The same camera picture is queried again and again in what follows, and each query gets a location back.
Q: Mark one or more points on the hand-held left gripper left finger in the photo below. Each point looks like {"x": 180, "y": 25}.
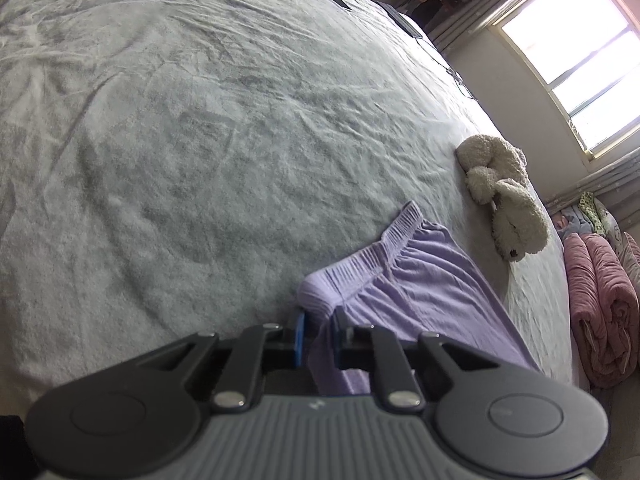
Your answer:
{"x": 299, "y": 340}

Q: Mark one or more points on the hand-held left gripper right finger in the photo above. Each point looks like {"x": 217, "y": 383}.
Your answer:
{"x": 339, "y": 340}

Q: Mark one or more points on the purple pants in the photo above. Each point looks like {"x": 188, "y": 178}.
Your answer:
{"x": 425, "y": 285}

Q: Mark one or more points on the white plush dog toy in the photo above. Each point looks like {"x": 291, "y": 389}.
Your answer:
{"x": 515, "y": 210}

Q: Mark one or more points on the pink folded quilt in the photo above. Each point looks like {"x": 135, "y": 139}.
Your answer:
{"x": 600, "y": 310}

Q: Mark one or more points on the floral bedding pile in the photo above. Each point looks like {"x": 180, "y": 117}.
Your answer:
{"x": 592, "y": 212}

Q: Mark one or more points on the grey star-print curtain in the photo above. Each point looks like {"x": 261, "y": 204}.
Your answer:
{"x": 610, "y": 180}
{"x": 480, "y": 15}

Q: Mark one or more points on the window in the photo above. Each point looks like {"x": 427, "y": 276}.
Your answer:
{"x": 575, "y": 45}

